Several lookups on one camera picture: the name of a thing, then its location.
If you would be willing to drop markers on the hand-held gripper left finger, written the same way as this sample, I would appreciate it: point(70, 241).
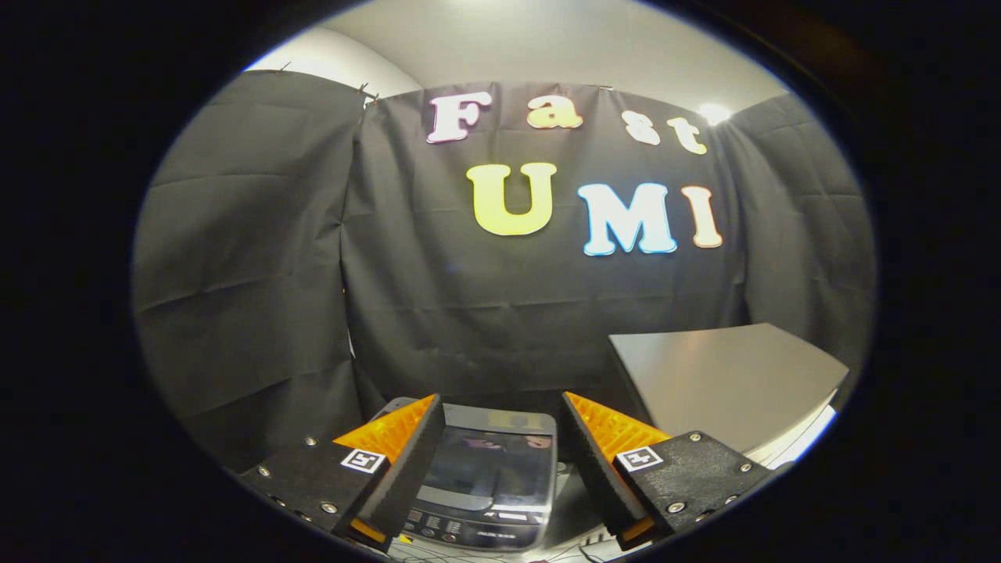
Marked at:
point(407, 469)

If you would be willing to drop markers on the small ceiling light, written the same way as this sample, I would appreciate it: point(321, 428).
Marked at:
point(715, 113)

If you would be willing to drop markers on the beige cabinet with dark top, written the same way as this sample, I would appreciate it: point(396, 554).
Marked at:
point(719, 383)

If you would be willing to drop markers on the grey washing machine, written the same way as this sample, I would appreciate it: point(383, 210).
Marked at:
point(469, 528)

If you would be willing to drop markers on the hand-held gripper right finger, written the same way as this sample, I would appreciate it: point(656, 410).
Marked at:
point(594, 469)

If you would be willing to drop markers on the black backdrop cloth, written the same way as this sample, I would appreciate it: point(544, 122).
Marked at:
point(274, 258)

